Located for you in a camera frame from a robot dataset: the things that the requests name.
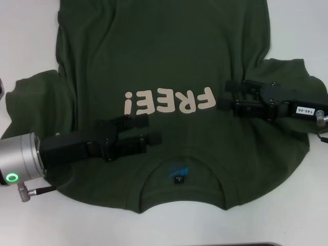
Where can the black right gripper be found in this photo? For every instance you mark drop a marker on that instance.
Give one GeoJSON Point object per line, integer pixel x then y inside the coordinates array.
{"type": "Point", "coordinates": [282, 102]}

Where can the dark green FREE t-shirt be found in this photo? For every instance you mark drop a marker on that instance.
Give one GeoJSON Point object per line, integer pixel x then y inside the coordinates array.
{"type": "Point", "coordinates": [166, 51]}

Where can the dark rounded panel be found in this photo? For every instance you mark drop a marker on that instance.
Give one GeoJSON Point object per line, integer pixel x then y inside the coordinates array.
{"type": "Point", "coordinates": [258, 244]}

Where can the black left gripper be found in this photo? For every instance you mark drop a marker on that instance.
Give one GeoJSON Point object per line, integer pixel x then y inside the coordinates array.
{"type": "Point", "coordinates": [66, 148]}

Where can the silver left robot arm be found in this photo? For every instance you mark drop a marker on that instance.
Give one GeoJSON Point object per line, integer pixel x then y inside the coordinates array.
{"type": "Point", "coordinates": [18, 153]}

